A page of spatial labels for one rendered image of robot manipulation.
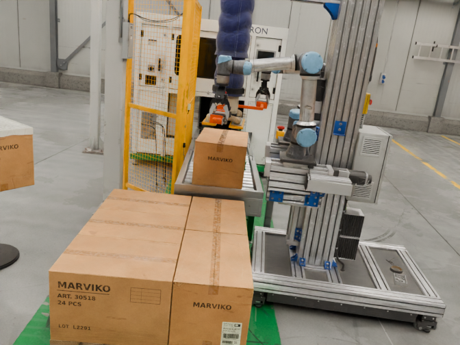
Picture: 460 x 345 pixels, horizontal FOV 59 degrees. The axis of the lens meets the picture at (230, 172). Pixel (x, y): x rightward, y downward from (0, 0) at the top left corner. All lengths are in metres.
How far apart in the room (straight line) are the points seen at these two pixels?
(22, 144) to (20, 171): 0.18
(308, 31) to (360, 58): 9.20
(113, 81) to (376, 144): 2.30
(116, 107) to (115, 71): 0.31
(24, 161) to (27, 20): 10.91
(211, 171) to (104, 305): 1.42
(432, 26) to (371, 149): 10.00
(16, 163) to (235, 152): 1.52
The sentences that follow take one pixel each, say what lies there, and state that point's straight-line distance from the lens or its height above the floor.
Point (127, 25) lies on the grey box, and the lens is 3.75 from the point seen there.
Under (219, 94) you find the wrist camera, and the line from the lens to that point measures 2.32.
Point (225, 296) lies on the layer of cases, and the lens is 2.09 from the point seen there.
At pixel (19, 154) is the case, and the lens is 2.98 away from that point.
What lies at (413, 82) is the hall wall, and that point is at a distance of 12.54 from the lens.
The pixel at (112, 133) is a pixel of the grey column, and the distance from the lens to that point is 3.92.
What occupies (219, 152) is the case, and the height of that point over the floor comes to 0.88.
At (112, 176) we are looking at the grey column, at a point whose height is 0.37.
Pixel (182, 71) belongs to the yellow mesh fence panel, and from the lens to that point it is 3.77.
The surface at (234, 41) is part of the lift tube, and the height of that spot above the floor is 1.70.
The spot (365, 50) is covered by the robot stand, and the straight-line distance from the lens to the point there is 2.74.
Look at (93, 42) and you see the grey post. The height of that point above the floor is 1.54.
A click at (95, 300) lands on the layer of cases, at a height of 0.40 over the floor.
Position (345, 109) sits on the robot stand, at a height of 1.36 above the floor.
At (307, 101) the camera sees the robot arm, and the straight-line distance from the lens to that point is 2.40.
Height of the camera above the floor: 1.65
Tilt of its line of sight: 17 degrees down
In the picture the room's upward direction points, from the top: 6 degrees clockwise
